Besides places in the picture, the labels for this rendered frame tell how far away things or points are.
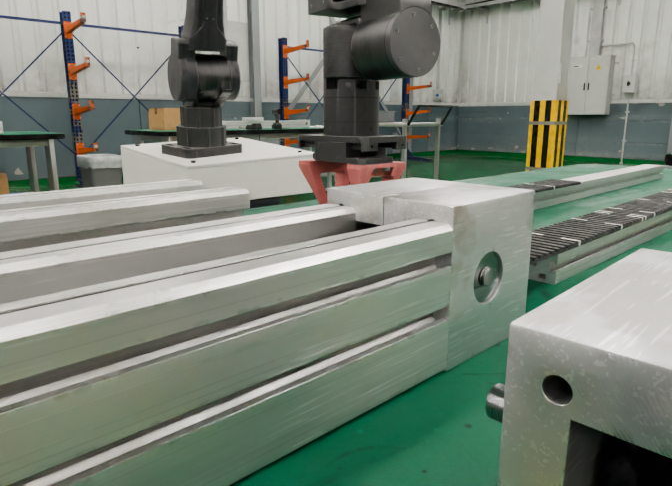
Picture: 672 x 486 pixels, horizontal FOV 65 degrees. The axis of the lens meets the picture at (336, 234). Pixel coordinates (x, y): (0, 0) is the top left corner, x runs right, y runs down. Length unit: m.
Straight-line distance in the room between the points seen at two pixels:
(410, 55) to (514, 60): 12.56
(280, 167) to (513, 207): 0.66
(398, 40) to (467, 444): 0.33
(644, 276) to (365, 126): 0.39
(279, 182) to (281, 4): 9.13
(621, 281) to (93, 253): 0.20
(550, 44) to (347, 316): 6.71
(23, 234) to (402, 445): 0.25
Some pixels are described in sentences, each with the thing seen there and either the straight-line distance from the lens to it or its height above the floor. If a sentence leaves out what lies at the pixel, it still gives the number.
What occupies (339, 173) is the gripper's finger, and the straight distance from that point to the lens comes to 0.60.
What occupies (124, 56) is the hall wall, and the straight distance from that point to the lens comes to 8.52.
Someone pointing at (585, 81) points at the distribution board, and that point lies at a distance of 11.98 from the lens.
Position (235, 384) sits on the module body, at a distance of 0.21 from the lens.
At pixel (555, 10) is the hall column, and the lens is 6.95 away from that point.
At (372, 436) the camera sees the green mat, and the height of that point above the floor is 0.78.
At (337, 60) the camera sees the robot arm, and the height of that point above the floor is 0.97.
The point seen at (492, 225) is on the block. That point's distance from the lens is 0.32.
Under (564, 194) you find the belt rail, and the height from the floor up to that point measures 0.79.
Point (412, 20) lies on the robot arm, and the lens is 0.49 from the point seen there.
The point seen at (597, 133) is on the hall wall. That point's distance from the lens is 12.12.
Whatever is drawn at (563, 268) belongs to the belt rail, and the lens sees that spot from 0.50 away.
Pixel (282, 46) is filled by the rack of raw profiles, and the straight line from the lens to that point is 9.43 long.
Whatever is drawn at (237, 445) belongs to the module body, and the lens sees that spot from 0.22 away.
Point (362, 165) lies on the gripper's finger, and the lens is 0.51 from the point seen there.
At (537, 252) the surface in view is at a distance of 0.46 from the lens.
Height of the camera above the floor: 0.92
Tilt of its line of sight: 13 degrees down
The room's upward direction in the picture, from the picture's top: straight up
